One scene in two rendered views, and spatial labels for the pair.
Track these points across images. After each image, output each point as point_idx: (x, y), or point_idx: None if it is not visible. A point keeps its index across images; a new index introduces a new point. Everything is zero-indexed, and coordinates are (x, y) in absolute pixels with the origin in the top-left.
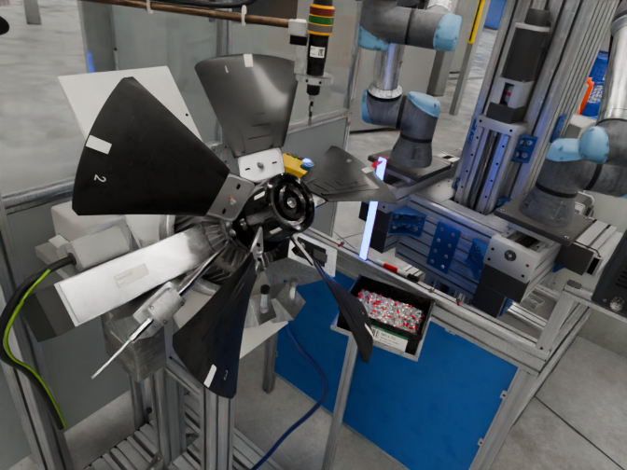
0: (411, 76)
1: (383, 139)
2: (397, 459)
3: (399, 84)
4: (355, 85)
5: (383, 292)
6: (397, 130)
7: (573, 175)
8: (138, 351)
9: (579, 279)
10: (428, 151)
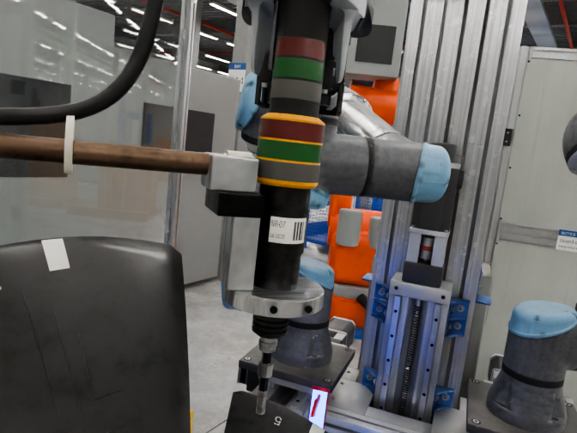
0: (207, 224)
1: (185, 298)
2: None
3: (196, 234)
4: (174, 247)
5: None
6: (200, 284)
7: (562, 355)
8: None
9: None
10: (328, 338)
